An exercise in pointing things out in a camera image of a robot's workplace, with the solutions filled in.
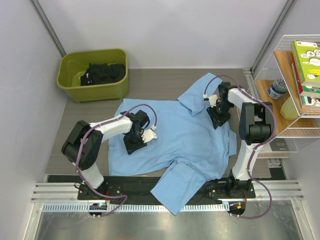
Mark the white wire shelf rack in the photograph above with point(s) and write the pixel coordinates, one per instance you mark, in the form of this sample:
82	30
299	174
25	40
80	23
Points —
297	128

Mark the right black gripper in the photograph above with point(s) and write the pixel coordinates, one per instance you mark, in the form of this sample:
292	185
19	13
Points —
217	119

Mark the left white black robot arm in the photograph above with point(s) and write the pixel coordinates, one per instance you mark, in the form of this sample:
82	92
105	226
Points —
83	144

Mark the olive green plastic bin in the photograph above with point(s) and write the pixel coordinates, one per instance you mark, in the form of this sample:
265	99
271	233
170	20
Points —
75	65

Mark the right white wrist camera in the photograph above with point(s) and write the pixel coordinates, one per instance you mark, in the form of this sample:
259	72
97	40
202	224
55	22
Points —
212	99

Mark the teal book stack bottom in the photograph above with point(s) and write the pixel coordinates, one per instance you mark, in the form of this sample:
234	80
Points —
309	96

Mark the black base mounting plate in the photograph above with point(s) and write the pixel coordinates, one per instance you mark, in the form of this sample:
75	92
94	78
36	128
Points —
138	189

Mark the green book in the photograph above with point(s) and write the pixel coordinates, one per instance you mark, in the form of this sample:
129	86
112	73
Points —
306	55

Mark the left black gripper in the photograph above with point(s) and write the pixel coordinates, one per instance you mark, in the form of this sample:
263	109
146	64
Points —
131	147

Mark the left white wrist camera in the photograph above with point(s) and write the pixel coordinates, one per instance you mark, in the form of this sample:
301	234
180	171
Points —
149	134

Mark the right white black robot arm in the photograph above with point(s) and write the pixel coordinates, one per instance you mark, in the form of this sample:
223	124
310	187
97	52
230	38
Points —
256	128

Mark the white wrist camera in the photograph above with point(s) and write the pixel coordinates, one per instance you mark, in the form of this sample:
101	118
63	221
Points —
149	134
212	99

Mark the pale yellow green object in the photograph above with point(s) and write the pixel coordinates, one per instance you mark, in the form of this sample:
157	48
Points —
289	110

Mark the blue white ceramic cup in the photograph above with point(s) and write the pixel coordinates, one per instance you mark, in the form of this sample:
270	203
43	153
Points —
277	89

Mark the light blue long sleeve shirt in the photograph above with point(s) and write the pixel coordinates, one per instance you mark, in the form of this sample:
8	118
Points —
188	147

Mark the black clothes in bin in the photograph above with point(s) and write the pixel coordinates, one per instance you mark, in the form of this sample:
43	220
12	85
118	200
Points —
100	74

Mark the red book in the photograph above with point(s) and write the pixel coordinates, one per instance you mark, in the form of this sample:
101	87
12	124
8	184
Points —
296	76

